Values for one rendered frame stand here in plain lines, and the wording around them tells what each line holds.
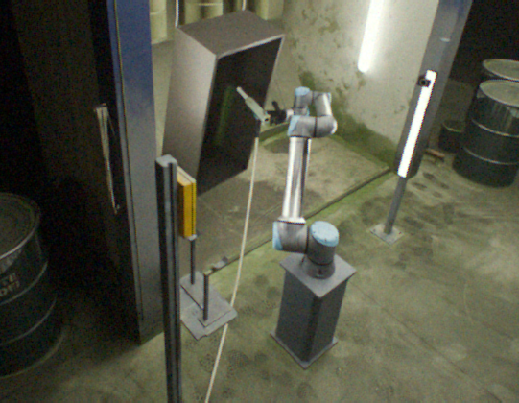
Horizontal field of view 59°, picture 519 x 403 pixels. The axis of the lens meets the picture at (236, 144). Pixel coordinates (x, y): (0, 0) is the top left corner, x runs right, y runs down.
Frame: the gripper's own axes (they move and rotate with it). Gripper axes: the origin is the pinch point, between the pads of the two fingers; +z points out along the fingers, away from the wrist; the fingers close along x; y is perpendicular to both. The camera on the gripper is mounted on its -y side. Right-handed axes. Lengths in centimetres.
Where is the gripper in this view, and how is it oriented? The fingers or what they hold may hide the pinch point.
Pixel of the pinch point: (257, 115)
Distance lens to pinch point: 297.8
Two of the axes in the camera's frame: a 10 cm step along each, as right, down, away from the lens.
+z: -9.3, 1.4, -3.5
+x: -3.7, -5.1, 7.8
